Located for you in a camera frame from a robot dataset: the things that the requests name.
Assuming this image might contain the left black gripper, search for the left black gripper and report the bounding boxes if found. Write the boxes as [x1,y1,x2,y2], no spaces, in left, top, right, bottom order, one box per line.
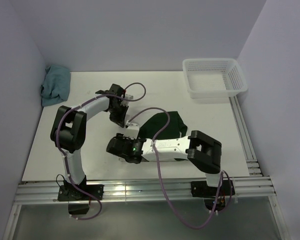
[107,102,128,127]

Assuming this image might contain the aluminium rail frame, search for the aluminium rail frame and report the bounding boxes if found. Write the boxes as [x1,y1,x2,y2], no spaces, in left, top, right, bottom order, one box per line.
[3,97,291,240]

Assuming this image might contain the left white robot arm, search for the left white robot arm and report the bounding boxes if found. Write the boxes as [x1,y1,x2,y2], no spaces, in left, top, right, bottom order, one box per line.
[50,84,134,200]

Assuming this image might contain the white plastic perforated basket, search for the white plastic perforated basket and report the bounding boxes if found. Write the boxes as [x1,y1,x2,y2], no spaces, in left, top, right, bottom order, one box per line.
[182,58,248,99]

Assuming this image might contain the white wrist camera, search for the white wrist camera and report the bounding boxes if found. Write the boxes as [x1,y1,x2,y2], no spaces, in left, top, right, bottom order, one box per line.
[123,120,140,139]
[121,93,134,105]

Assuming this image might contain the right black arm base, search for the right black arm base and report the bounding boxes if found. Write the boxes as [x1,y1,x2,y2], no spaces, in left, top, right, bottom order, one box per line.
[190,179,236,212]

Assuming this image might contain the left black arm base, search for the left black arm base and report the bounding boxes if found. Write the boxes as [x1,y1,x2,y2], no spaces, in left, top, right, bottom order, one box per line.
[57,178,104,216]

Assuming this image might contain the purple cable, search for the purple cable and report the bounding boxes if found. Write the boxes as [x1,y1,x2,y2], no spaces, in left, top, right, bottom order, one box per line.
[126,107,233,230]
[56,82,147,222]

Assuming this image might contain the crumpled light blue t-shirt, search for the crumpled light blue t-shirt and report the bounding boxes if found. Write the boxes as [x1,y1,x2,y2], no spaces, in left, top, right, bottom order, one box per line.
[40,64,71,107]

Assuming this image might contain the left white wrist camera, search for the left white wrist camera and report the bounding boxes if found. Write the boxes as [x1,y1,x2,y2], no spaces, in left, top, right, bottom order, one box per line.
[121,93,134,105]

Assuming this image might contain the white green raglan t-shirt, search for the white green raglan t-shirt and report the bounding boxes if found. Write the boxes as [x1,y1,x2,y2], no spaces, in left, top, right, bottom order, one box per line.
[117,110,188,163]

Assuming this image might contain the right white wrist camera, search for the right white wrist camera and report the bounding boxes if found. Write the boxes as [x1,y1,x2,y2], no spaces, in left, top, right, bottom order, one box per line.
[123,120,140,139]

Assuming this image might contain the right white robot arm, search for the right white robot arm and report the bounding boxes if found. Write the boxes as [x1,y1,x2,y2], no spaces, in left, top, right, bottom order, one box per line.
[106,130,224,195]

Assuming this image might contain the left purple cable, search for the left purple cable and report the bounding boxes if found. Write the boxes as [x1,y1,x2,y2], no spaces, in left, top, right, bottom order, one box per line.
[56,82,147,222]

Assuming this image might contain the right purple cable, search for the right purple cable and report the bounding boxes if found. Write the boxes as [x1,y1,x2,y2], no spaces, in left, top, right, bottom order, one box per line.
[126,107,233,230]

